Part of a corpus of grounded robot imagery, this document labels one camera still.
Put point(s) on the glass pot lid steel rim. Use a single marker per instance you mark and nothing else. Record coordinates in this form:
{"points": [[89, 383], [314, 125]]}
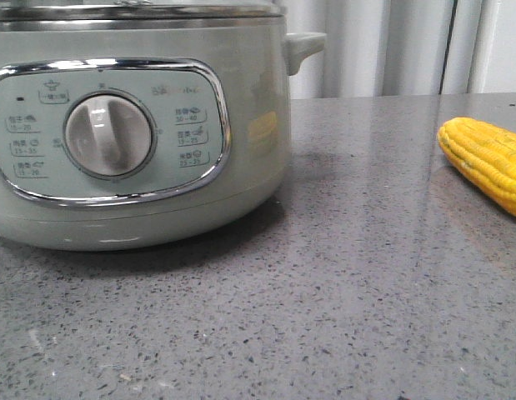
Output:
{"points": [[11, 11]]}

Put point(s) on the yellow corn cob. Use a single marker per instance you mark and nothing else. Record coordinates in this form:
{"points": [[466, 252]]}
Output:
{"points": [[485, 154]]}

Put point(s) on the pale green electric cooking pot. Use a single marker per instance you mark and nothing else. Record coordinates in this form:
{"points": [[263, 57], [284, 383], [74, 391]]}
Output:
{"points": [[126, 134]]}

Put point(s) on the white pleated curtain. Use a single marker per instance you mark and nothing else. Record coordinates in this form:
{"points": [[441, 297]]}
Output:
{"points": [[386, 48]]}

